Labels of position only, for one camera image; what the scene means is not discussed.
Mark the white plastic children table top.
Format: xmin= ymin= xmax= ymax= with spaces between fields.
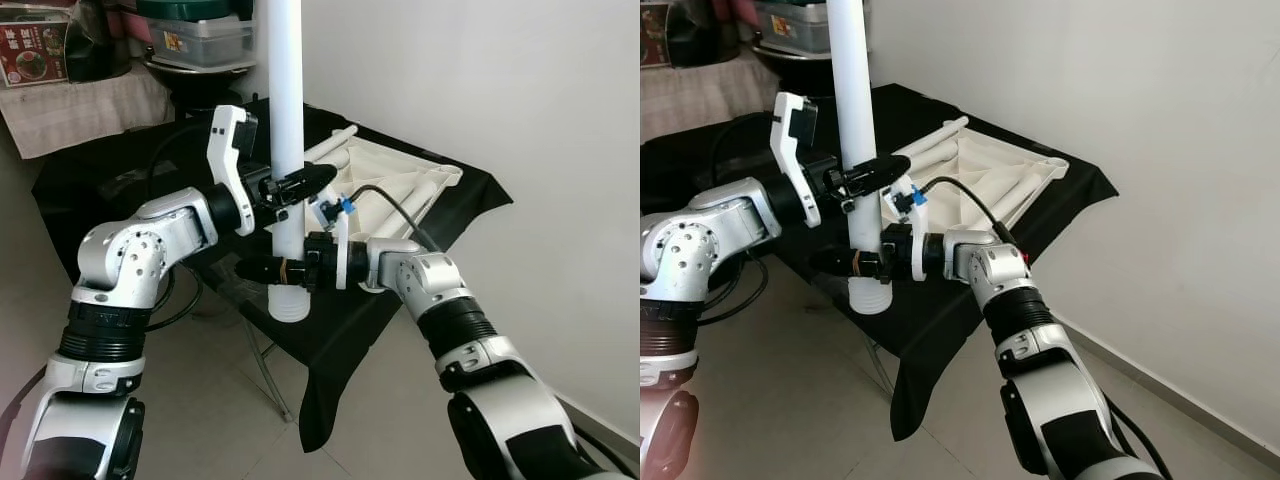
xmin=300 ymin=125 xmax=466 ymax=229
xmin=890 ymin=116 xmax=1071 ymax=229

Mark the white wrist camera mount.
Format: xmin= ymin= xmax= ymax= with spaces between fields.
xmin=308 ymin=193 xmax=353 ymax=293
xmin=893 ymin=178 xmax=928 ymax=285
xmin=770 ymin=92 xmax=824 ymax=229
xmin=206 ymin=104 xmax=260 ymax=238

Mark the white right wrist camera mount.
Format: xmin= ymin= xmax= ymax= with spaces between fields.
xmin=893 ymin=178 xmax=928 ymax=285
xmin=308 ymin=193 xmax=353 ymax=293

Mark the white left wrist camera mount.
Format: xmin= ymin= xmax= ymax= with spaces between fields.
xmin=770 ymin=92 xmax=824 ymax=229
xmin=206 ymin=104 xmax=260 ymax=238

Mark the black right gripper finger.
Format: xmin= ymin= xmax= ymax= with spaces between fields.
xmin=808 ymin=250 xmax=886 ymax=283
xmin=234 ymin=255 xmax=311 ymax=288

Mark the black bag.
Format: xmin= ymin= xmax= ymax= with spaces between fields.
xmin=668 ymin=0 xmax=743 ymax=71
xmin=62 ymin=0 xmax=136 ymax=83

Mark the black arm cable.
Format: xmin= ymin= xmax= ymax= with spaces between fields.
xmin=568 ymin=418 xmax=641 ymax=479
xmin=1100 ymin=395 xmax=1176 ymax=480

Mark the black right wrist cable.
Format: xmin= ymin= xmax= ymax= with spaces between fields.
xmin=908 ymin=175 xmax=1013 ymax=243
xmin=338 ymin=183 xmax=443 ymax=253

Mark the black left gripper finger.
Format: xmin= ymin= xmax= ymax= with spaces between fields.
xmin=278 ymin=165 xmax=339 ymax=198
xmin=843 ymin=155 xmax=912 ymax=194

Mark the black round bowl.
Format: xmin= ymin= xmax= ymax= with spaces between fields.
xmin=143 ymin=58 xmax=257 ymax=119
xmin=750 ymin=45 xmax=836 ymax=99

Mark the black tablecloth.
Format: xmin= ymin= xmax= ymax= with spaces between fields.
xmin=30 ymin=95 xmax=515 ymax=453
xmin=640 ymin=85 xmax=1119 ymax=443

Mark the clear storage box green lid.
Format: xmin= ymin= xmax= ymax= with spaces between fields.
xmin=753 ymin=0 xmax=833 ymax=56
xmin=135 ymin=0 xmax=257 ymax=71

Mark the beige cloth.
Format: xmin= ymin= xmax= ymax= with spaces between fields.
xmin=0 ymin=68 xmax=177 ymax=161
xmin=640 ymin=62 xmax=789 ymax=143

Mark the red printed box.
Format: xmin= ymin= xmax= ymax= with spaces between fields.
xmin=640 ymin=0 xmax=673 ymax=69
xmin=0 ymin=8 xmax=71 ymax=89

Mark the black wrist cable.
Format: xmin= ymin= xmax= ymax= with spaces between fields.
xmin=700 ymin=110 xmax=783 ymax=326
xmin=148 ymin=120 xmax=219 ymax=333
xmin=908 ymin=175 xmax=1013 ymax=243
xmin=338 ymin=183 xmax=443 ymax=253

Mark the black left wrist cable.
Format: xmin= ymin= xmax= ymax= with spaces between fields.
xmin=700 ymin=110 xmax=783 ymax=326
xmin=148 ymin=120 xmax=219 ymax=333

